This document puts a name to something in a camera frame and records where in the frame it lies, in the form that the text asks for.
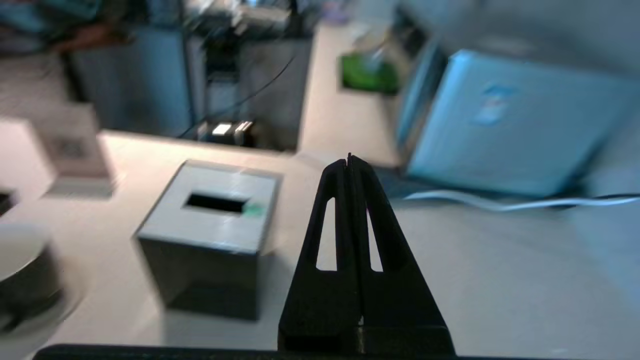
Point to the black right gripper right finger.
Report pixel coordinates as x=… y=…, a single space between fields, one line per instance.
x=405 y=310

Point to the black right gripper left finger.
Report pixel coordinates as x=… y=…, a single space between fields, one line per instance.
x=320 y=310

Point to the black tissue box white top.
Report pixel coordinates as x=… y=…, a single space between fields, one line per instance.
x=210 y=270

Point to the silver microwave oven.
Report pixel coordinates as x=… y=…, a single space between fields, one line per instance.
x=525 y=125

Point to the green mat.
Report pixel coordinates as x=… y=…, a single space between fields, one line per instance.
x=367 y=75

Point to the beige saucer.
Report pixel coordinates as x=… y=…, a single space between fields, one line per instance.
x=65 y=305

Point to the QR code acrylic sign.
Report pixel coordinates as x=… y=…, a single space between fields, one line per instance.
x=75 y=145

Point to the black mug white inside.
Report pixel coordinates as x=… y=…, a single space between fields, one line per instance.
x=25 y=270

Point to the silver refrigerator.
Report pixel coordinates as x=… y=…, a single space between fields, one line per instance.
x=135 y=75

